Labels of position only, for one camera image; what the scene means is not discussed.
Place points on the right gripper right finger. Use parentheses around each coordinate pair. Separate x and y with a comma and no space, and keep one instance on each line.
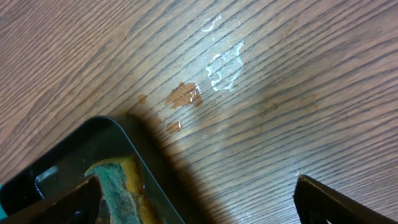
(318,203)

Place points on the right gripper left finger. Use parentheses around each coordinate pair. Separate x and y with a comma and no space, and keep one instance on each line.
(80,204)

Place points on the green yellow sponge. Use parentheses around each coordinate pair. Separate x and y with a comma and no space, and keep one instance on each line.
(123,190)

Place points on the teal plastic tray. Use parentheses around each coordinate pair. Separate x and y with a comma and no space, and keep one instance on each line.
(3,214)

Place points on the black water tray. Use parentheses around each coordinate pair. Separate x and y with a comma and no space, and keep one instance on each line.
(99,138)

